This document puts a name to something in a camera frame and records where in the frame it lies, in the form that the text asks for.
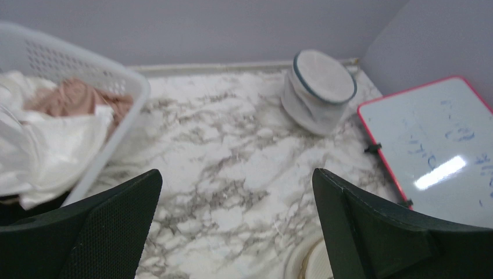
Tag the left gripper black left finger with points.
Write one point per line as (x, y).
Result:
(101, 236)

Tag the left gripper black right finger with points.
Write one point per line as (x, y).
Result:
(368, 236)

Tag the beige-rimmed mesh laundry bag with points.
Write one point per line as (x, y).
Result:
(309, 259)

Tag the pink bra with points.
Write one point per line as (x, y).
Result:
(74, 97)

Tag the blue-rimmed mesh laundry bag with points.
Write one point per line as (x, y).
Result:
(317, 90)

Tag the black clip on whiteboard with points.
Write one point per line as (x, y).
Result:
(373, 149)

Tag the white cloth in basket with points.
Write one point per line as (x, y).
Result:
(42, 156)

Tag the pink-framed whiteboard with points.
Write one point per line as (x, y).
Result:
(436, 142)

